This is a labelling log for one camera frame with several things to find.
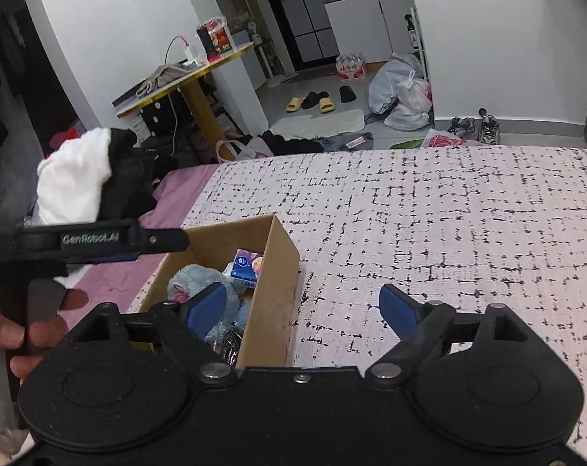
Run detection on clear plastic item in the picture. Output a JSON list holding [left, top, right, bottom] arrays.
[[203, 323, 246, 368]]

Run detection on white tote bag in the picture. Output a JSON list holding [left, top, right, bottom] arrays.
[[216, 138, 275, 161]]

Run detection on black polka dot box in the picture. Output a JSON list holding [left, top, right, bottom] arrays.
[[138, 90, 185, 139]]

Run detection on white fluffy cloth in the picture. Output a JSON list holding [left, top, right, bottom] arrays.
[[37, 127, 114, 224]]

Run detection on white kitchen cabinet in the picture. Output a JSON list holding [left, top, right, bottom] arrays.
[[324, 0, 416, 67]]

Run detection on blue plush toy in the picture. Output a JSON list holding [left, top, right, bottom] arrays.
[[168, 264, 253, 332]]

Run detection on white floor mat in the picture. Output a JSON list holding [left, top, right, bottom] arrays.
[[267, 108, 366, 142]]

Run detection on grey cloth on table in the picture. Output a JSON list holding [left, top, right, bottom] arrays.
[[135, 63, 197, 98]]

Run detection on pack of water bottles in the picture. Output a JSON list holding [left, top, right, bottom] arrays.
[[335, 53, 368, 81]]

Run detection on blue tissue packet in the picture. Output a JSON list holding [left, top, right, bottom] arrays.
[[224, 249, 265, 293]]

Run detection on black and white sneakers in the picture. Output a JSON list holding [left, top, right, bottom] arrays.
[[478, 109, 502, 145]]

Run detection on black-flecked white bed blanket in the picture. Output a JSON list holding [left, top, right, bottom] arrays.
[[181, 144, 587, 453]]

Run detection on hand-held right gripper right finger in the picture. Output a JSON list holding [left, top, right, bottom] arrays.
[[365, 283, 530, 381]]

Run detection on white plastic bag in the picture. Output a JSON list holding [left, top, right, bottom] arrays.
[[383, 104, 430, 132]]

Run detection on white bag with red contents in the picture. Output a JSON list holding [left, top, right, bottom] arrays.
[[395, 70, 433, 113]]

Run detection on white charger with red cable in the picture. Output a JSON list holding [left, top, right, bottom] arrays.
[[164, 36, 202, 67]]

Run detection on black clothes pile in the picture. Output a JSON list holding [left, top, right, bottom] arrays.
[[96, 129, 178, 227]]

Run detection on round yellow-edged table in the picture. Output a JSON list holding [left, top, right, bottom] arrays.
[[111, 41, 256, 161]]

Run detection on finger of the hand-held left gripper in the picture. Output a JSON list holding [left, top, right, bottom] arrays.
[[137, 227, 190, 254]]

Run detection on blue-grey plastic bag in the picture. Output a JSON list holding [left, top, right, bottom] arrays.
[[368, 52, 423, 115]]

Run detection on cardboard box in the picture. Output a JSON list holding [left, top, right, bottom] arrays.
[[125, 214, 301, 370]]

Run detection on pink bed sheet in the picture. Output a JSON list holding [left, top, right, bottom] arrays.
[[55, 162, 221, 332]]

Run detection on person's left hand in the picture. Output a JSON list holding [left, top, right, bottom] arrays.
[[0, 289, 89, 381]]

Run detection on red paper bag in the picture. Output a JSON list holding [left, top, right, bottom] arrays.
[[422, 129, 469, 149]]

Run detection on blue jeans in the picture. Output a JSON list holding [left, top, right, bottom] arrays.
[[320, 131, 374, 153]]

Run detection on black clothes on floor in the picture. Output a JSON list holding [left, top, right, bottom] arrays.
[[259, 131, 326, 156]]

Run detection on red snack box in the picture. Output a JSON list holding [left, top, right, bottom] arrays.
[[196, 17, 234, 59]]

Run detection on grey sneakers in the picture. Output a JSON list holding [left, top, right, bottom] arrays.
[[446, 116, 478, 139]]

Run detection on grey refrigerator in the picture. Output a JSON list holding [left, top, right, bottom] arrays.
[[261, 0, 338, 71]]

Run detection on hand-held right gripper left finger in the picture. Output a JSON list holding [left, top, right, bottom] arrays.
[[74, 282, 237, 383]]

